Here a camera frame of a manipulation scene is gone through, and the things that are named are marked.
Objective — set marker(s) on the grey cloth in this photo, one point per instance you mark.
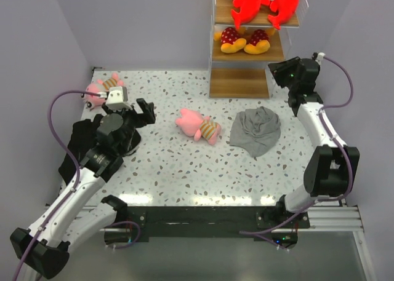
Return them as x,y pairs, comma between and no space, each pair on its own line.
255,130

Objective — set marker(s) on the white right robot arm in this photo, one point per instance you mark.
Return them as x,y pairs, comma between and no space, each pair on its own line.
330,173

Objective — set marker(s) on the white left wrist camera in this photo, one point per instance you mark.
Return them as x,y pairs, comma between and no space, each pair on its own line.
116,98

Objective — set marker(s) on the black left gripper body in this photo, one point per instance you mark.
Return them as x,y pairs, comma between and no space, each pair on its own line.
132,118

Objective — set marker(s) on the yellow plush polka dot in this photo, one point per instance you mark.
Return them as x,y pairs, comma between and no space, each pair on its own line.
231,40
259,41

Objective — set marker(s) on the red shark plush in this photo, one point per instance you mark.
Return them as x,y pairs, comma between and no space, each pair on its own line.
247,11
284,10

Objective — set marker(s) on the black cloth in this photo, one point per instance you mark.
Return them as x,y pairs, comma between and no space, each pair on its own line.
80,136

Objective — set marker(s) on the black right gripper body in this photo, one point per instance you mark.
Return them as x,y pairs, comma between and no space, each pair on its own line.
292,87

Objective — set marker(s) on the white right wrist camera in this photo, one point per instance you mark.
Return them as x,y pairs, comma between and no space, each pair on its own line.
319,57

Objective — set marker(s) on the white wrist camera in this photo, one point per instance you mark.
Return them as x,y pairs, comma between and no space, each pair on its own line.
319,57
116,98

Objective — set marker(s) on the white wire wooden shelf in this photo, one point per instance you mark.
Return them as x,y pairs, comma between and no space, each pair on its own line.
247,35

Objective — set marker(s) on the pink plush striped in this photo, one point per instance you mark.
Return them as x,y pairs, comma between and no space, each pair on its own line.
195,125

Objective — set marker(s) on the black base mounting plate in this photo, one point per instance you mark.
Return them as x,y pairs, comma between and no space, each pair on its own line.
193,222

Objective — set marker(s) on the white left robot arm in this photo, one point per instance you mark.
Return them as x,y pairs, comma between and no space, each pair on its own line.
46,245

